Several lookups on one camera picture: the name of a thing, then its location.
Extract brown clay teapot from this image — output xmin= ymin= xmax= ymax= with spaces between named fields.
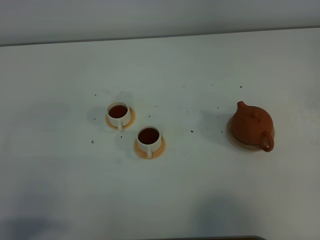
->
xmin=230 ymin=101 xmax=275 ymax=152

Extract beige round teapot coaster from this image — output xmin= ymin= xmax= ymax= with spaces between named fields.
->
xmin=226 ymin=117 xmax=275 ymax=152

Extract white teacup near centre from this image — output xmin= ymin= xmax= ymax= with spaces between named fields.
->
xmin=136 ymin=125 xmax=163 ymax=159

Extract white teacup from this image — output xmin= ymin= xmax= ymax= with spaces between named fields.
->
xmin=106 ymin=101 xmax=132 ymax=132
xmin=136 ymin=125 xmax=163 ymax=159

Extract orange saucer far left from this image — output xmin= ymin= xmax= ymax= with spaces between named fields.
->
xmin=105 ymin=107 xmax=136 ymax=130

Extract orange saucer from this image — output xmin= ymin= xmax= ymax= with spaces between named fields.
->
xmin=105 ymin=107 xmax=136 ymax=130
xmin=133 ymin=136 xmax=166 ymax=160

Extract orange saucer near centre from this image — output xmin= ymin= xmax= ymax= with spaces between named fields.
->
xmin=133 ymin=136 xmax=166 ymax=160

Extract white teacup far left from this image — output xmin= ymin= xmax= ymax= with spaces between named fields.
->
xmin=106 ymin=101 xmax=132 ymax=132

